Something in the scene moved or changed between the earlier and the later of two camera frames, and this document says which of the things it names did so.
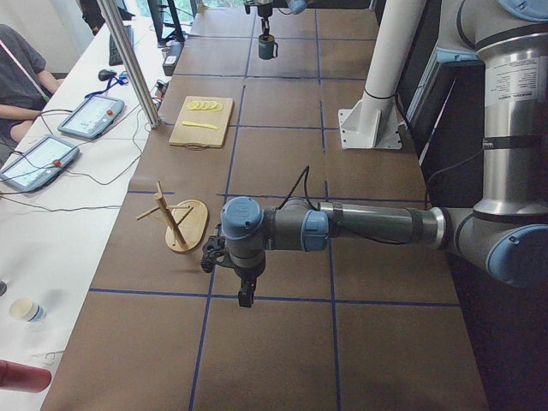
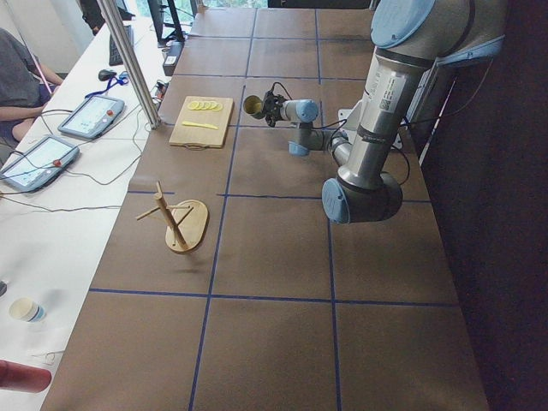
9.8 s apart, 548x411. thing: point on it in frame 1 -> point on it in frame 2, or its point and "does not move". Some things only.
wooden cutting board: (202, 122) does not move
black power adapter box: (175, 51) does not move
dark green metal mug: (267, 47) -> (253, 106)
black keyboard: (115, 56) does not move
